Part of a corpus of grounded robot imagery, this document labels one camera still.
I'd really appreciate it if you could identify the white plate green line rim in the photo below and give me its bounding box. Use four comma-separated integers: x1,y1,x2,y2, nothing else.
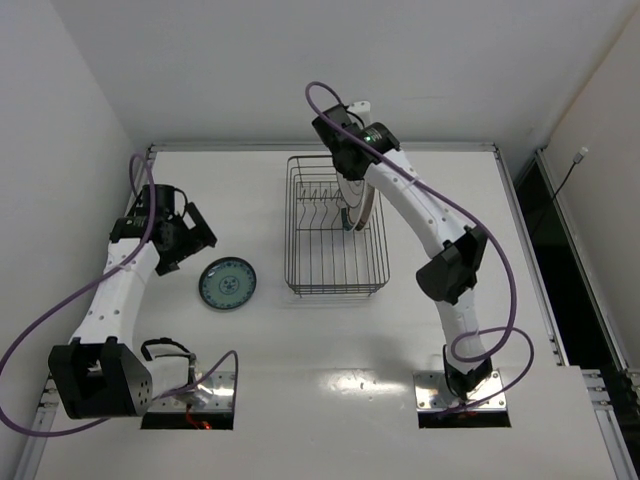
336,173,369,231

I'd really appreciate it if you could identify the green red rimmed plate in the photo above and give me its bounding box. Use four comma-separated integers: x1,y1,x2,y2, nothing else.
340,208,353,232
355,183,376,231

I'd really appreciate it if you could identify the blue floral green plate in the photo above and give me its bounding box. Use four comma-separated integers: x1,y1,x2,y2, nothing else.
198,256,257,312

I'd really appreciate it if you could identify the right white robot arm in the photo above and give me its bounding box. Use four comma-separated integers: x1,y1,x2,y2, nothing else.
312,105,492,401

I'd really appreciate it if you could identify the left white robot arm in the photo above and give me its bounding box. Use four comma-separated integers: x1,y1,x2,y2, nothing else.
48,184,217,419

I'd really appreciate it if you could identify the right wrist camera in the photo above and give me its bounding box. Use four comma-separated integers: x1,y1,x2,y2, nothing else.
348,100,372,125

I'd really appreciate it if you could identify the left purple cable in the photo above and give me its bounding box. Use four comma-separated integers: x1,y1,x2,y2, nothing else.
0,152,240,438

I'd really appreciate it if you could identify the purple cable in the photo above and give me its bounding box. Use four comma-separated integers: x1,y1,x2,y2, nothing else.
0,152,240,438
303,80,535,418

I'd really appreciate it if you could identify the grey wire dish rack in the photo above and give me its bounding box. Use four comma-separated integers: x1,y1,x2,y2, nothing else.
284,155,390,297

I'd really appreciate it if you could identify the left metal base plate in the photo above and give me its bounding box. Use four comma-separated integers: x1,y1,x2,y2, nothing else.
148,372,235,414

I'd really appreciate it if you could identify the metal base plate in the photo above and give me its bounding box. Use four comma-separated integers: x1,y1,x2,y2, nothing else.
413,370,507,413
148,372,235,414

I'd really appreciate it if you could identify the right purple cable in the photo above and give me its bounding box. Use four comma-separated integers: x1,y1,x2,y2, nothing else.
303,80,535,418

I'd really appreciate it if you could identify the black wall cable white plug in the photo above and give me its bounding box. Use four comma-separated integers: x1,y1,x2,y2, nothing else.
551,146,589,202

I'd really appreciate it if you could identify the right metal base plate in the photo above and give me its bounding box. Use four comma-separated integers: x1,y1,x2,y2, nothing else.
413,370,507,413

